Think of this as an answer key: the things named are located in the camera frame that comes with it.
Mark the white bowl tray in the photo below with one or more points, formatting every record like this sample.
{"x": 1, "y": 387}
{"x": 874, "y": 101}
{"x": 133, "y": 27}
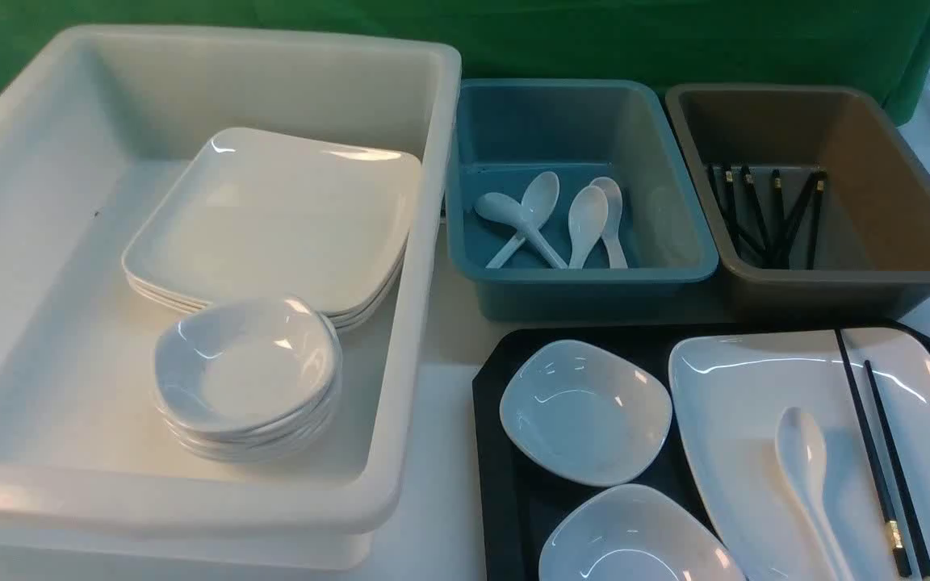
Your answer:
{"x": 585, "y": 414}
{"x": 634, "y": 532}

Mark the large white square plate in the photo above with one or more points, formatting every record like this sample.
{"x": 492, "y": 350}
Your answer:
{"x": 729, "y": 393}

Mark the top stacked white square plate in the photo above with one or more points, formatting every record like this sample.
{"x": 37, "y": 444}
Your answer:
{"x": 263, "y": 213}

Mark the teal plastic bin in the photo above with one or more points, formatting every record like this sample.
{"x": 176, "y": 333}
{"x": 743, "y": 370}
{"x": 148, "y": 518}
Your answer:
{"x": 507, "y": 132}

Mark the black serving tray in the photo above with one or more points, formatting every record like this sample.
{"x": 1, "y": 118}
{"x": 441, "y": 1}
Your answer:
{"x": 521, "y": 503}

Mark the top stacked white bowl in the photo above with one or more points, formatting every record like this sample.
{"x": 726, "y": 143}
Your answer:
{"x": 239, "y": 366}

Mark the black chopsticks bundle in bin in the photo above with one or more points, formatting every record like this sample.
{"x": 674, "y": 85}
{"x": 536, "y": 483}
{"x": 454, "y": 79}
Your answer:
{"x": 773, "y": 215}

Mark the brown plastic bin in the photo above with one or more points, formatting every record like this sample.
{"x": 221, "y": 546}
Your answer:
{"x": 874, "y": 248}

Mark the large white plastic bin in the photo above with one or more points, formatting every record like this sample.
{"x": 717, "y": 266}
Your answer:
{"x": 93, "y": 134}

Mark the green backdrop cloth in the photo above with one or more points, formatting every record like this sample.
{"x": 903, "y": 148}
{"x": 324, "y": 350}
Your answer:
{"x": 881, "y": 48}

